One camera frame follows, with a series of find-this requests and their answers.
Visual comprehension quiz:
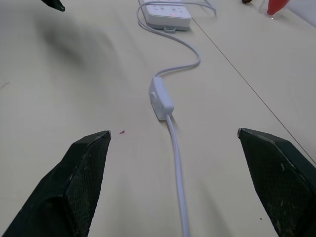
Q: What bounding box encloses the white power strip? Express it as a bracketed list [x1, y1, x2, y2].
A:
[138, 0, 193, 34]

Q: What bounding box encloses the red object in clear glass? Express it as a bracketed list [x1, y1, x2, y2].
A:
[258, 0, 291, 21]

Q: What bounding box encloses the white inline rocker switch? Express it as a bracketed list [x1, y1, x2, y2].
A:
[149, 77, 175, 121]

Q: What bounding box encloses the white power strip cable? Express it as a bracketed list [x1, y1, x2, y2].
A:
[184, 0, 218, 16]

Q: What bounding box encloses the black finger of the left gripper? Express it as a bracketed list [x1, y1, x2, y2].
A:
[40, 0, 66, 12]

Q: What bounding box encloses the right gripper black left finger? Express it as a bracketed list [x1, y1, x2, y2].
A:
[0, 130, 112, 237]

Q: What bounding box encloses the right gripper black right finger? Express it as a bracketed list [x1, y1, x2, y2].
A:
[237, 127, 316, 237]

